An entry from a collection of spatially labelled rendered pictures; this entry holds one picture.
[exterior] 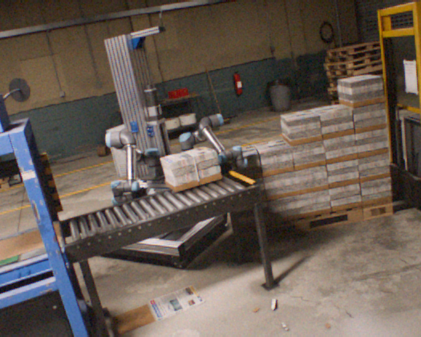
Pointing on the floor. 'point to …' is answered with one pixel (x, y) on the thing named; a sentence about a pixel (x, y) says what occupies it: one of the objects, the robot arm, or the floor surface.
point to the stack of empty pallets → (359, 56)
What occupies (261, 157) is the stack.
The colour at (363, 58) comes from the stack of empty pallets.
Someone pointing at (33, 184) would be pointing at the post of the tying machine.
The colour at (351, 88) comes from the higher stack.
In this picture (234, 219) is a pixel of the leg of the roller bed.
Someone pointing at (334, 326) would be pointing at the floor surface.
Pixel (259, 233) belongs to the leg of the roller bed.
